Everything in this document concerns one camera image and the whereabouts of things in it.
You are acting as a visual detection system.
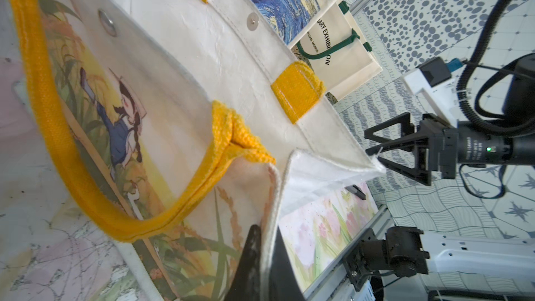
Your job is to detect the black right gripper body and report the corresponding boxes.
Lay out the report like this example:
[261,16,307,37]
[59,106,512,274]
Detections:
[413,114,534,179]

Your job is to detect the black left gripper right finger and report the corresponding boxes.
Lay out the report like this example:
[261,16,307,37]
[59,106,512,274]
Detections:
[270,229,305,301]

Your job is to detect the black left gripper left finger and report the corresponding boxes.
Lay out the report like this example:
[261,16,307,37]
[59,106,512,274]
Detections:
[224,224,261,301]

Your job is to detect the yellow-handled cartoon canvas bag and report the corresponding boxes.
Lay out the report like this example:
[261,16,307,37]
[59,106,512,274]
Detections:
[1,0,384,300]

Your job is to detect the aluminium mounting rail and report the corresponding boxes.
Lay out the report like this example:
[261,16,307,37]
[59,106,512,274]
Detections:
[303,205,394,300]

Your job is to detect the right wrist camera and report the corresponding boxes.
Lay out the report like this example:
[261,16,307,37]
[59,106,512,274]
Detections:
[402,57,464,128]

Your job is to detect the green-handled floral canvas bag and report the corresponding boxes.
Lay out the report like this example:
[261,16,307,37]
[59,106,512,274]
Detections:
[295,0,383,104]

